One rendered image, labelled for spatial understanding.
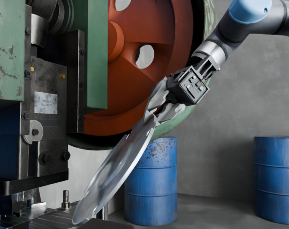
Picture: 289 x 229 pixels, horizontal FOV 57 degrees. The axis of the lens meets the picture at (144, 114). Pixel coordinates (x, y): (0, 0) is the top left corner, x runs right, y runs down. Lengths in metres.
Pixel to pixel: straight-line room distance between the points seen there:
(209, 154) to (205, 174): 0.30
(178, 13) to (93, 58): 0.32
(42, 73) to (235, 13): 0.46
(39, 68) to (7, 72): 0.13
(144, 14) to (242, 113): 2.94
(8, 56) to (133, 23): 0.55
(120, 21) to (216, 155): 3.06
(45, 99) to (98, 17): 0.30
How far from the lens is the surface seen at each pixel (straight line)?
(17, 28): 0.62
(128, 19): 1.05
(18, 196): 0.75
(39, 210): 0.82
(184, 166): 4.03
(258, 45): 3.92
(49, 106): 0.70
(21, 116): 0.61
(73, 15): 0.83
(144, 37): 0.99
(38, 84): 0.69
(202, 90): 0.61
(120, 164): 0.55
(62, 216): 0.73
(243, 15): 0.62
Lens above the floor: 1.01
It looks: 2 degrees up
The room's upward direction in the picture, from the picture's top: straight up
